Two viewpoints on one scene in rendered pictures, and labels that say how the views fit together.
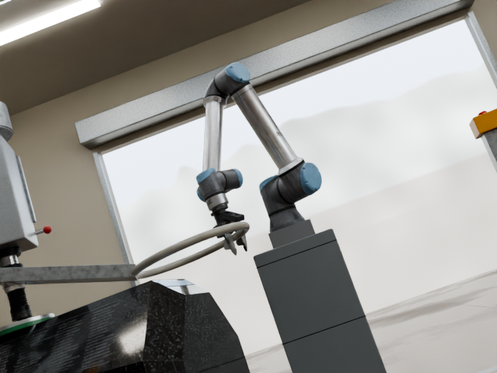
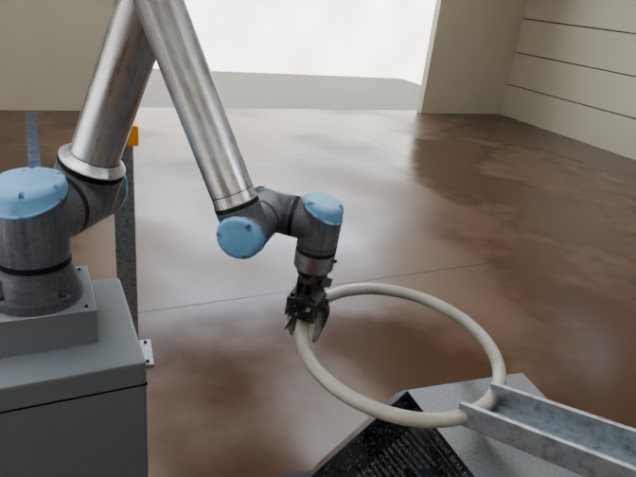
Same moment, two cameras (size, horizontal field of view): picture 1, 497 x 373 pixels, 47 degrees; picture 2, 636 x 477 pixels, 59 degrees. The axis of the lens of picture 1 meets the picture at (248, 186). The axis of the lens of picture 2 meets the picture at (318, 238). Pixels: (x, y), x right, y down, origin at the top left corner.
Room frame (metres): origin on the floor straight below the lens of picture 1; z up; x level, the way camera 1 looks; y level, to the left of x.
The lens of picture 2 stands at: (2.95, 1.11, 1.63)
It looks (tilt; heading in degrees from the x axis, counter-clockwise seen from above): 24 degrees down; 238
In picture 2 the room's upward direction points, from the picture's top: 7 degrees clockwise
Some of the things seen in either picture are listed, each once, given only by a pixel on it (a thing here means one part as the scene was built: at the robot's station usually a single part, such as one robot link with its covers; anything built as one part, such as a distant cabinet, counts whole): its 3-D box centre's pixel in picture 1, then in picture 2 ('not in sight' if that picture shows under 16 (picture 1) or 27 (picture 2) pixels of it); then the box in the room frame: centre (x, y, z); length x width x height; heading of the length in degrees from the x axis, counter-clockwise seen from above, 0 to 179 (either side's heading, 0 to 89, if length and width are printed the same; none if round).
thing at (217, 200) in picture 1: (217, 203); (315, 259); (2.35, 0.15, 1.07); 0.10 x 0.09 x 0.05; 132
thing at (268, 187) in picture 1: (277, 194); (33, 215); (2.89, -0.13, 1.12); 0.17 x 0.15 x 0.18; 47
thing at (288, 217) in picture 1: (285, 219); (35, 273); (2.90, -0.12, 0.99); 0.19 x 0.19 x 0.10
